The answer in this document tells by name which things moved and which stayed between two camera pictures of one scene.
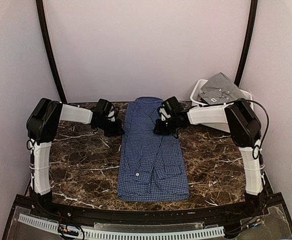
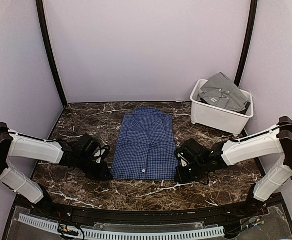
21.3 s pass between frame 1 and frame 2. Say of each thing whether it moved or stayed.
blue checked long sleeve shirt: moved
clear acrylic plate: stayed
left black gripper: moved
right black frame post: stayed
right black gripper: moved
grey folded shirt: stayed
